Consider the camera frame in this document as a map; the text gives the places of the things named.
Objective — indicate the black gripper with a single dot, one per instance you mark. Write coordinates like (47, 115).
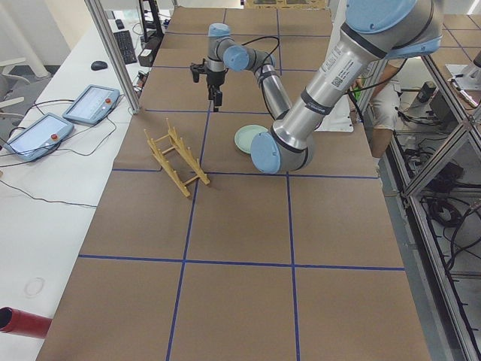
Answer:
(215, 78)

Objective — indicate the light green plate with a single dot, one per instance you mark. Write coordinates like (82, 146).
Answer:
(244, 136)

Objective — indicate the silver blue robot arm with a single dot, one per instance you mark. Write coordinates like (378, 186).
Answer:
(371, 31)

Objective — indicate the wooden dish rack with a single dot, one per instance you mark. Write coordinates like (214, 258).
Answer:
(176, 159)

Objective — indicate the black keyboard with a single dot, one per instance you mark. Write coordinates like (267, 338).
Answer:
(125, 45)

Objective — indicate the black computer mouse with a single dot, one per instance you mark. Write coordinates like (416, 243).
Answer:
(98, 65)

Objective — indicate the far teach pendant tablet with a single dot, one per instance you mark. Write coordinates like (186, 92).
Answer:
(92, 105)

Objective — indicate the teach pendant tablet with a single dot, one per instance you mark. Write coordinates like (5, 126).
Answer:
(92, 105)
(40, 137)

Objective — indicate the person in white shorts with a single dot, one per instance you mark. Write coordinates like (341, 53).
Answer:
(385, 102)

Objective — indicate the near teach pendant tablet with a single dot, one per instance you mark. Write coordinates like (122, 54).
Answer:
(40, 137)

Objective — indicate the grey office chair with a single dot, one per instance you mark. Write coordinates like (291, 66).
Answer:
(19, 93)

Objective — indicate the white desk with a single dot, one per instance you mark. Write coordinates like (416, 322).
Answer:
(47, 207)

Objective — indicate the red cylinder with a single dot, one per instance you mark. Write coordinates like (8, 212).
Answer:
(17, 322)

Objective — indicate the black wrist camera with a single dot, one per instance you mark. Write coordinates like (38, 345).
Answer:
(197, 70)

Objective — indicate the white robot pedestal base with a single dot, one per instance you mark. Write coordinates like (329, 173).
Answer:
(339, 119)

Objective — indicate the aluminium frame post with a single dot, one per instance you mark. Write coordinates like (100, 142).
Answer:
(100, 20)

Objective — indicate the aluminium frame rack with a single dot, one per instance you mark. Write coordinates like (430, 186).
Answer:
(436, 148)

